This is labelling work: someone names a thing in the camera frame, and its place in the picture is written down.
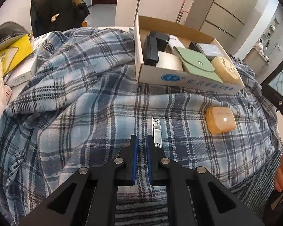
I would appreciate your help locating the black bracket clip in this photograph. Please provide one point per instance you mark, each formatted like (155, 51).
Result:
(162, 40)

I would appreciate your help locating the blue plaid cloth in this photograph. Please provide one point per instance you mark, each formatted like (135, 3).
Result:
(84, 103)

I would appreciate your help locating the black square display case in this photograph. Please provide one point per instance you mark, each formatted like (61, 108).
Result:
(193, 46)

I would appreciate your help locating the cardboard tray box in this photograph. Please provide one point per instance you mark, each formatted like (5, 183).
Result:
(160, 76)

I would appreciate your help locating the bathroom vanity cabinet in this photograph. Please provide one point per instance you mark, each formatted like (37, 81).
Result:
(255, 61)

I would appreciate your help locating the grey lighter case box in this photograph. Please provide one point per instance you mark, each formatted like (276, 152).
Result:
(209, 50)

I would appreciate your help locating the striped grey towel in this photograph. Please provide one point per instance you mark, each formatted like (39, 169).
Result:
(248, 177)

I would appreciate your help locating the green leather pouch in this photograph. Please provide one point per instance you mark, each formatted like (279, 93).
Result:
(197, 64)

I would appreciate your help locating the round cream candy tin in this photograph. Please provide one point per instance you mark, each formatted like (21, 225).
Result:
(226, 70)

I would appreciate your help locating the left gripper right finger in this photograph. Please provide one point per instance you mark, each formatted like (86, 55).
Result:
(195, 196)

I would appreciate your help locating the small black box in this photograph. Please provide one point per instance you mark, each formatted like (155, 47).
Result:
(150, 51)

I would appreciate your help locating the tan leather case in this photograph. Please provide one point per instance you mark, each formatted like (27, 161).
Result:
(220, 120)

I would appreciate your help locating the yellow box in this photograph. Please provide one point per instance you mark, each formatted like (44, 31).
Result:
(12, 55)

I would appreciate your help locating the white power adapter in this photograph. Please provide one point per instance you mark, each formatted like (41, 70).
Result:
(169, 61)

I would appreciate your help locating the grey bag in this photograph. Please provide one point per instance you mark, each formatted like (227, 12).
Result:
(10, 32)

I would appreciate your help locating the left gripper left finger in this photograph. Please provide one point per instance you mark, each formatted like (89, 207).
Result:
(88, 197)

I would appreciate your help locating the white AUX remote control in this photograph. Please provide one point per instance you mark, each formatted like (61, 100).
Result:
(174, 42)

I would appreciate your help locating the silver nail clipper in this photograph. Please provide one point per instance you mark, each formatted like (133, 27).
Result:
(156, 132)

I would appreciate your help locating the beige refrigerator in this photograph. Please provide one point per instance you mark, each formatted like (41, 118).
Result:
(220, 19)

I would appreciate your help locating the white flat box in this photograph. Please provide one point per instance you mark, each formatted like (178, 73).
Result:
(27, 68)

